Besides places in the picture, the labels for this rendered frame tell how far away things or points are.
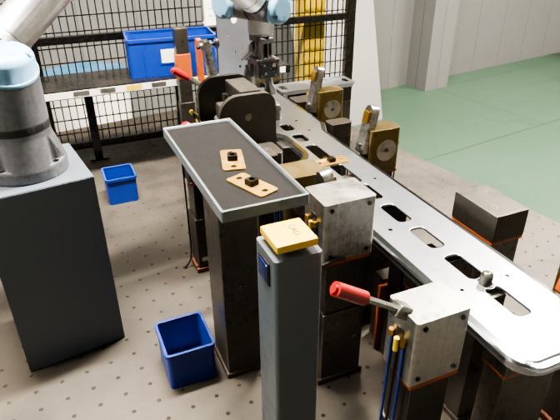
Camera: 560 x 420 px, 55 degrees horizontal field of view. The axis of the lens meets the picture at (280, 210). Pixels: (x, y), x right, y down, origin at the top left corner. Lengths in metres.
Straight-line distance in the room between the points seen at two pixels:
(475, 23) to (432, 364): 5.55
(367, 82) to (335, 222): 3.64
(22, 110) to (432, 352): 0.78
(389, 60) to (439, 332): 4.76
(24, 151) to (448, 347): 0.78
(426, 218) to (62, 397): 0.80
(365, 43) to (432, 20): 1.02
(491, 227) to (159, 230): 0.96
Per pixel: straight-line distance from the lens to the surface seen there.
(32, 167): 1.07
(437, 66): 5.52
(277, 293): 0.72
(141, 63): 1.96
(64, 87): 1.94
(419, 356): 0.78
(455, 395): 1.09
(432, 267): 0.96
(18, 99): 1.05
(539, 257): 1.64
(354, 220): 0.93
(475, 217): 1.13
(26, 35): 1.21
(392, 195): 1.18
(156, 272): 1.47
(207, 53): 1.60
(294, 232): 0.71
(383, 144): 1.42
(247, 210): 0.77
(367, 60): 4.52
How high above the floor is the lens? 1.53
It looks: 29 degrees down
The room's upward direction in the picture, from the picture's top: straight up
